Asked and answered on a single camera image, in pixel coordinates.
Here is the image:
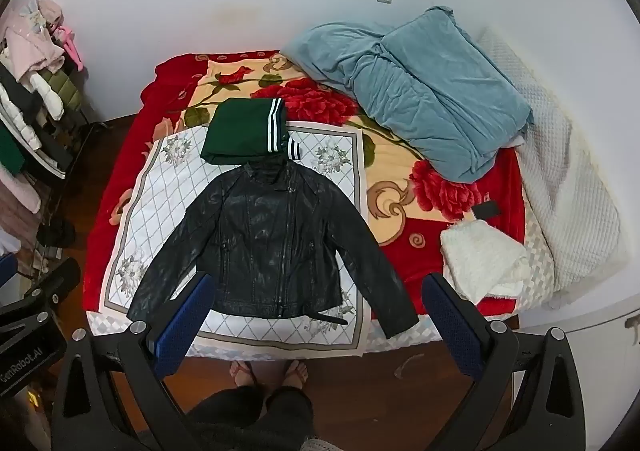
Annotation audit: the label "white textured bedspread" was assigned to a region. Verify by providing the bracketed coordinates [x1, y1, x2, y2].
[475, 26, 628, 312]

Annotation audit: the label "small black flat object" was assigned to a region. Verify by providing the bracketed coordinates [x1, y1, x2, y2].
[471, 200, 502, 222]

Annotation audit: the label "green garment with striped cuffs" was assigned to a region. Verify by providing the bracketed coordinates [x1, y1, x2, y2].
[200, 98, 303, 166]

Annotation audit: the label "red floral blanket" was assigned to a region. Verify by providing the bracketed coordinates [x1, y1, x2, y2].
[82, 50, 526, 327]

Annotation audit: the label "pile of assorted clothes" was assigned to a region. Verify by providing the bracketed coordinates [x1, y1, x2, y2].
[0, 0, 96, 257]

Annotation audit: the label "white cabinet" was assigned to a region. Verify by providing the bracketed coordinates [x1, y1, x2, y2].
[515, 291, 640, 382]

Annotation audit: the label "person's legs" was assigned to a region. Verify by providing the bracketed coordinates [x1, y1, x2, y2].
[187, 358, 316, 451]

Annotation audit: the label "metal clothes rack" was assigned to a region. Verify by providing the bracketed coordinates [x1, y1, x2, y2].
[27, 116, 103, 282]

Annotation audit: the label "blue blanket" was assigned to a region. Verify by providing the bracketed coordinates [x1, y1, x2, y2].
[280, 6, 535, 184]

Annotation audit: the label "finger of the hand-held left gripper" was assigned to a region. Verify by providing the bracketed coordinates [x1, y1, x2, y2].
[37, 258, 82, 304]
[0, 253, 18, 304]

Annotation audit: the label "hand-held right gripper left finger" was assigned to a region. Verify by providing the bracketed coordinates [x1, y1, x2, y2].
[50, 271, 216, 451]

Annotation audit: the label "white quilted floral cloth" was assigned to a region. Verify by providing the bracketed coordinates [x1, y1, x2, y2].
[97, 120, 373, 359]

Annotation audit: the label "white fluffy garment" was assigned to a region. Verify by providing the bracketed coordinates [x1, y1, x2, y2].
[440, 220, 532, 306]

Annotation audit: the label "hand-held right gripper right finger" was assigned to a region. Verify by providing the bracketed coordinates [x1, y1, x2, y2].
[421, 273, 586, 451]

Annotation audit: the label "black leather jacket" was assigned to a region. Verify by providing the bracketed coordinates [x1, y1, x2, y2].
[126, 154, 420, 339]

